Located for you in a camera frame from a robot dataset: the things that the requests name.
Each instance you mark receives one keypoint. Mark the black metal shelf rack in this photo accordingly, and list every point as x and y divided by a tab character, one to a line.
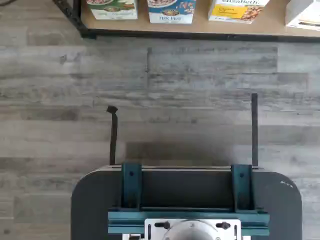
200	35

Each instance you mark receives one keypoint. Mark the yellow and white granola box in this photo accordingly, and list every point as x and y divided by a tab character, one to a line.
232	11

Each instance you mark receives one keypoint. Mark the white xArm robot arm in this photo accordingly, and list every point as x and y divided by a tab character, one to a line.
192	232

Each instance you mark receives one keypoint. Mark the dark rounded base platform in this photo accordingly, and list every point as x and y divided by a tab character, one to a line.
275	205

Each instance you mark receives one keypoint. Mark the green and white cereal box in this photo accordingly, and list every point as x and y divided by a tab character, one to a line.
112	10

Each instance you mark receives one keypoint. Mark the black strip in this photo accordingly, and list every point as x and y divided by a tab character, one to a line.
113	140
254	130

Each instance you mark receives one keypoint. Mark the teal metal mounting frame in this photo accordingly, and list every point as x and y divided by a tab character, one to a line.
130	185

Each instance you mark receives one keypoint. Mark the blue and white cereal box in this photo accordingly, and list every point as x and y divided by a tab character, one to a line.
170	12

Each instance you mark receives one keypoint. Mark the plain white box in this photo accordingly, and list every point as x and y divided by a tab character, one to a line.
300	15

